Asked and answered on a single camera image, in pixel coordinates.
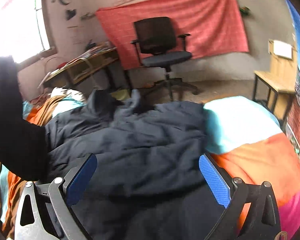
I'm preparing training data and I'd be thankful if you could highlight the red checked wall cloth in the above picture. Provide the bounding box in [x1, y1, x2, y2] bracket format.
[96, 0, 249, 70]

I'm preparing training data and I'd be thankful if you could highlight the colourful striped bed blanket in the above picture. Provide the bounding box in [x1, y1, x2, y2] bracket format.
[0, 87, 300, 240]

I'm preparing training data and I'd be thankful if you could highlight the black sleeved left forearm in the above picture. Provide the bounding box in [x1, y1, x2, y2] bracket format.
[0, 56, 48, 181]

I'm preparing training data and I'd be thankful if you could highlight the wooden desk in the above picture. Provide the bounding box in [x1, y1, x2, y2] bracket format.
[38, 46, 132, 92]

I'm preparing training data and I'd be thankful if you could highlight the navy padded jacket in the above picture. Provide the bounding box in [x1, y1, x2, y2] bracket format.
[45, 90, 224, 239]

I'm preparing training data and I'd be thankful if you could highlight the small wooden side table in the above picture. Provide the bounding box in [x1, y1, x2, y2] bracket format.
[252, 40, 297, 125]

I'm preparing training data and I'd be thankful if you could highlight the black office chair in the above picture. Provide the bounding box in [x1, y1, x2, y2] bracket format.
[130, 17, 198, 101]

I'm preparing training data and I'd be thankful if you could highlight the white box on table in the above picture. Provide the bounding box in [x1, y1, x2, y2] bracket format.
[273, 40, 293, 60]

